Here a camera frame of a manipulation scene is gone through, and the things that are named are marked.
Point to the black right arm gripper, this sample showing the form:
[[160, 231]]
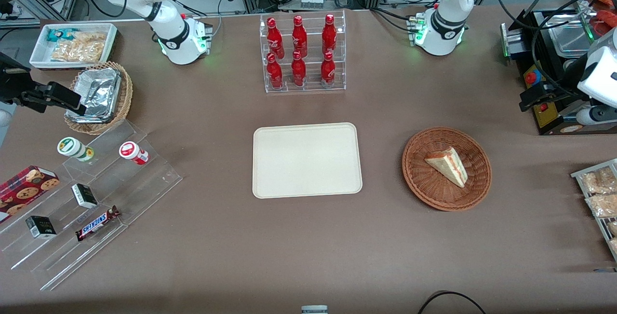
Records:
[[9, 86]]

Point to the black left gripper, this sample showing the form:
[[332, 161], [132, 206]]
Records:
[[568, 84]]

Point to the triangular sandwich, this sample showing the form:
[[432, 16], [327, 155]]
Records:
[[450, 167]]

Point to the small tan wicker basket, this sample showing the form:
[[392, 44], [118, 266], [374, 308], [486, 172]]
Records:
[[124, 106]]

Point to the tray of packaged snacks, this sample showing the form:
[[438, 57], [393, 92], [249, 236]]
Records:
[[578, 175]]

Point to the large brown wicker basket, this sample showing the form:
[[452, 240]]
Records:
[[424, 186]]

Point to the beige plastic tray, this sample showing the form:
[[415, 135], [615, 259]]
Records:
[[279, 169]]

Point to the red emergency stop knob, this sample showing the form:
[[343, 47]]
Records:
[[532, 77]]

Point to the aluminium foil container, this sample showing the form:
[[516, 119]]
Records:
[[99, 91]]

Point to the black food warmer machine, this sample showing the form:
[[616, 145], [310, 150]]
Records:
[[530, 58]]

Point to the white rectangular bin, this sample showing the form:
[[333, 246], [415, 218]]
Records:
[[41, 59]]

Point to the clear bag of snacks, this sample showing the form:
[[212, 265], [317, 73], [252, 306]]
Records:
[[77, 52], [91, 37]]

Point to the green lid white cup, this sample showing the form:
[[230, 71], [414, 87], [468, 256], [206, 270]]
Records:
[[72, 147]]

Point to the teal snack packet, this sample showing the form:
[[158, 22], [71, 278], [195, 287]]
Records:
[[59, 34]]

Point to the red lid white cup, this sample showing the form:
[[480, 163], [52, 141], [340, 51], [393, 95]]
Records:
[[131, 152]]

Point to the small black box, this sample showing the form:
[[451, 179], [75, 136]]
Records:
[[41, 227], [85, 196]]

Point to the red cookie box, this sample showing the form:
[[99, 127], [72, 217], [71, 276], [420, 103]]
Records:
[[24, 191]]

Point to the red sausage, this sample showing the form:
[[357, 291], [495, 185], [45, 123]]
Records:
[[606, 20]]

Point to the clear wrapped bread pack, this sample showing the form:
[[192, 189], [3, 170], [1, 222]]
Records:
[[603, 205], [600, 181]]

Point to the clear acrylic stepped display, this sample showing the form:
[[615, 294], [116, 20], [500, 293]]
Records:
[[144, 184]]

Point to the Snickers chocolate bar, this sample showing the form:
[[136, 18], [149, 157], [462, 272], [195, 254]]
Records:
[[96, 224]]

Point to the red soda bottle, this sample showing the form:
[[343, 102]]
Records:
[[300, 38], [274, 39], [329, 35], [328, 71], [274, 74], [299, 72]]

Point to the clear acrylic bottle rack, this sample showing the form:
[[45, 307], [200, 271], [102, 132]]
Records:
[[312, 88]]

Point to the white power strip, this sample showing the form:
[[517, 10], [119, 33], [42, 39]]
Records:
[[311, 2]]

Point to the grey white device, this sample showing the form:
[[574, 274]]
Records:
[[314, 309]]

